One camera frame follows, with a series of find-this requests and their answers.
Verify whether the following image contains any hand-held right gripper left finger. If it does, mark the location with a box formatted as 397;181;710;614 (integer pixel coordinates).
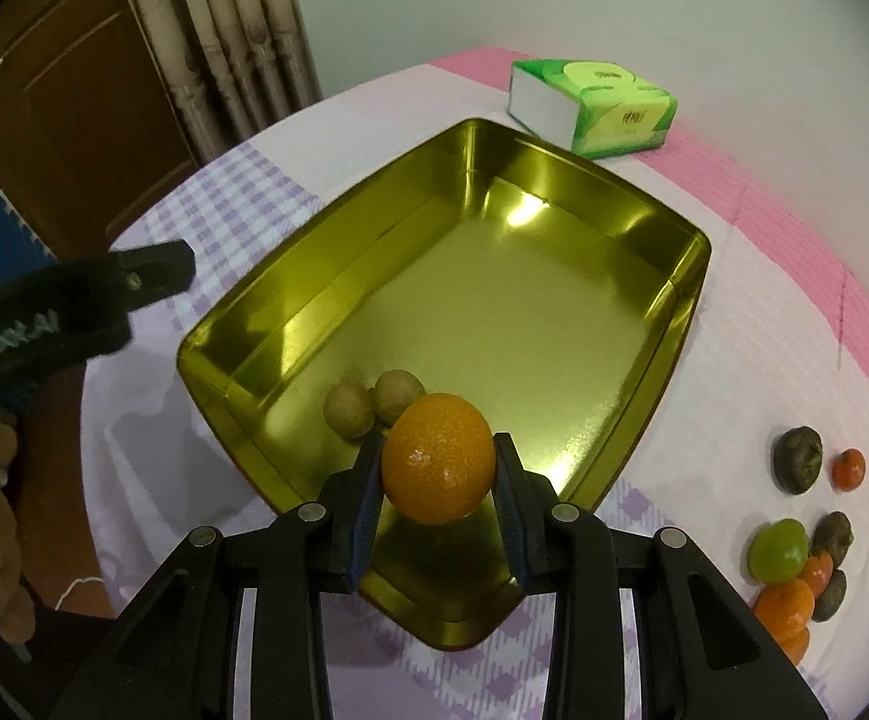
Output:
48;433;386;720

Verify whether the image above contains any orange mandarin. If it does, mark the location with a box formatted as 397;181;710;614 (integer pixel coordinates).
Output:
380;392;497;524
775;626;812;667
751;577;816;638

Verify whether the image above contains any brown wooden door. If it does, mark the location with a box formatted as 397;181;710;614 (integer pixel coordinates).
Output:
0;0;203;260

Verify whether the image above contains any pink foam mat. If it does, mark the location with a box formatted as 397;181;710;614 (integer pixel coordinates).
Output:
430;45;869;436

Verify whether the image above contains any green tissue pack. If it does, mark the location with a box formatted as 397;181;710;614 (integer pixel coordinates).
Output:
508;58;680;161

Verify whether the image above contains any small brown longan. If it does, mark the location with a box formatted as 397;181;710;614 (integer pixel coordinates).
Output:
323;381;374;437
373;370;428;425

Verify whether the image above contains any dark water chestnut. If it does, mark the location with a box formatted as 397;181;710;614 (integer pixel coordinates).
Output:
772;426;824;496
811;511;856;565
811;568;848;623

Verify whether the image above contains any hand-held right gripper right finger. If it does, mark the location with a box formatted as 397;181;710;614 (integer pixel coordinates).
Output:
493;431;833;720

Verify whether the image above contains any purple checked white cloth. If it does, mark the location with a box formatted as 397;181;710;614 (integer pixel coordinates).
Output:
78;60;869;720

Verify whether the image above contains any red cherry tomato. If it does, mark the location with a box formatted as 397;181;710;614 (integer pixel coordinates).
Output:
831;448;867;491
801;551;835;599

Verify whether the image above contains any green round fruit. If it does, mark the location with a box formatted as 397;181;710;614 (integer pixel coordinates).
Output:
748;519;811;584

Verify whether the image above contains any gold tin box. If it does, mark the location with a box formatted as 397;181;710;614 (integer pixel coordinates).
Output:
176;118;712;652

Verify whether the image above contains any white cord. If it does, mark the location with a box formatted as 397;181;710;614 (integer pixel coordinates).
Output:
52;576;106;608

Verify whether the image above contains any beige patterned curtain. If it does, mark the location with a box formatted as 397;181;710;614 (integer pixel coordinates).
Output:
104;0;323;166

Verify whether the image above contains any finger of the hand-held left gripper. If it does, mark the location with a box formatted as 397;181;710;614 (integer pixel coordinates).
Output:
104;238;197;311

